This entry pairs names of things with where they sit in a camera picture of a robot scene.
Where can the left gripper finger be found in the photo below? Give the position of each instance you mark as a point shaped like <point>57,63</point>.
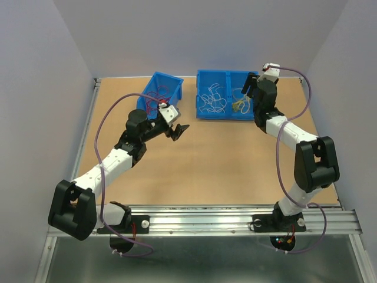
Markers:
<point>175,134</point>
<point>180,128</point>

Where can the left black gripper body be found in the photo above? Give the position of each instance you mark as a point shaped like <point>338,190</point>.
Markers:
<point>155,128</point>

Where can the small blue bin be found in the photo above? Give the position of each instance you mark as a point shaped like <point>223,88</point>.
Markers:
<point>164,87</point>

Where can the aluminium rail frame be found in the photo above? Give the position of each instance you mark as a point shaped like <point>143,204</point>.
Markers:
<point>200,194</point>

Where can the right blue bin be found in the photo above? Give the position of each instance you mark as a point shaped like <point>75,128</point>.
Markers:
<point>240,104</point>

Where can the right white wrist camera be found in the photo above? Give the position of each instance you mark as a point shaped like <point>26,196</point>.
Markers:
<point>271,72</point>

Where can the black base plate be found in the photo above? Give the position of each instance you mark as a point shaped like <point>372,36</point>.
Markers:
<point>268,223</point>
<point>140,224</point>

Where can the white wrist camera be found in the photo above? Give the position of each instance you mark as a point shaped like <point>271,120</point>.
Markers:
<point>271,72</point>
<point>169,112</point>

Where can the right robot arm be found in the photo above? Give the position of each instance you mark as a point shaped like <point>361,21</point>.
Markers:
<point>315,165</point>

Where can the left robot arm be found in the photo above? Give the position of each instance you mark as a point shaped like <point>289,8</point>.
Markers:
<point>74,209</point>

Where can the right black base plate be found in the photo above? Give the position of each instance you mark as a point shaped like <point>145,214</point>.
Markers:
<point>268,223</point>

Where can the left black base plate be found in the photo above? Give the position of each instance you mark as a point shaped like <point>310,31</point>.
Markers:
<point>140,224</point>

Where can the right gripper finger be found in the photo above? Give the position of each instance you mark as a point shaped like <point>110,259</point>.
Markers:
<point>248,82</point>
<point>253,77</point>

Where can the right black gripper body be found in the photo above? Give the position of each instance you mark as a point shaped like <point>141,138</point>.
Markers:
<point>252,92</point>

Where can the middle blue bin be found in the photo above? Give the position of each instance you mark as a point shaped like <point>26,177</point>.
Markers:
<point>211,98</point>

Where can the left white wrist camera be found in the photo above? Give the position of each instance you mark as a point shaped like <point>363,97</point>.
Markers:
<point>169,112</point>

